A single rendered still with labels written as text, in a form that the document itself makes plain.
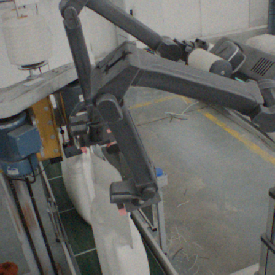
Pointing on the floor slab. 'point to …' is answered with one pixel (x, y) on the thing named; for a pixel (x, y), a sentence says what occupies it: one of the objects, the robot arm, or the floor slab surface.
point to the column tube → (26, 205)
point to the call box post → (161, 224)
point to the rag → (8, 269)
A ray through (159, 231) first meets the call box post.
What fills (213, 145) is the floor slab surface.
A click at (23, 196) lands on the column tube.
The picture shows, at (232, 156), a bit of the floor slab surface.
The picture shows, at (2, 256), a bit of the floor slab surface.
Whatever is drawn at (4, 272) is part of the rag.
